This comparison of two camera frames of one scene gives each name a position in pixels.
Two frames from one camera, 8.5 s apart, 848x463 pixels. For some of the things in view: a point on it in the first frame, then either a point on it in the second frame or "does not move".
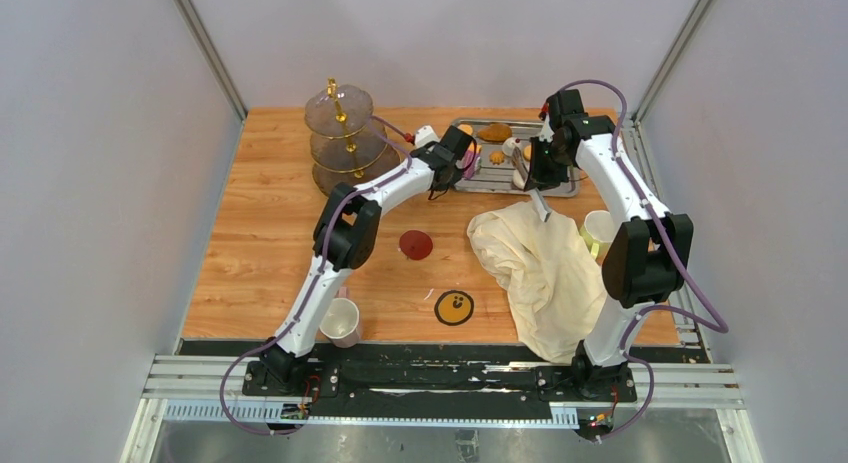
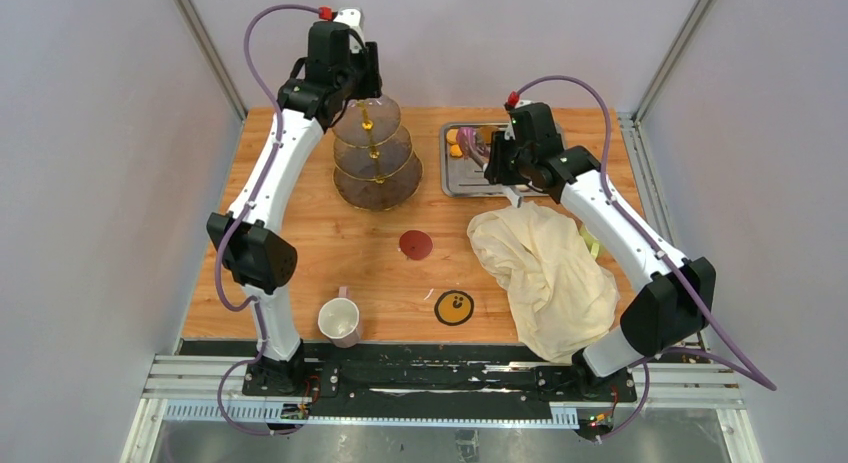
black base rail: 431,381 does not move
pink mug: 340,321 does not move
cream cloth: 555,288 does not move
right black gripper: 539,178 -> 496,173
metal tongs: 537,199 -> 513,195
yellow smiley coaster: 454,307 does not move
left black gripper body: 454,179 -> 362,80
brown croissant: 496,132 does not move
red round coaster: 416,244 does not move
